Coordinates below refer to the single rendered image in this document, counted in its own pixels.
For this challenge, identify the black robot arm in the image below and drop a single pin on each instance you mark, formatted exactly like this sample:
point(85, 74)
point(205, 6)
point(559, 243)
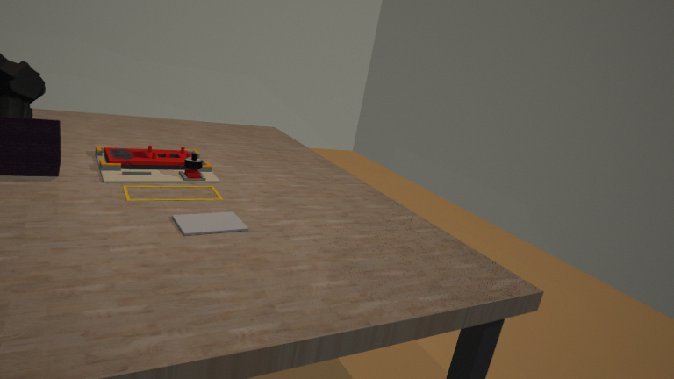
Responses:
point(19, 86)

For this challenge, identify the black wheel with grey rim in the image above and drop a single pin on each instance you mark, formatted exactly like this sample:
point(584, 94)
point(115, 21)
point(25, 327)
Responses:
point(189, 163)

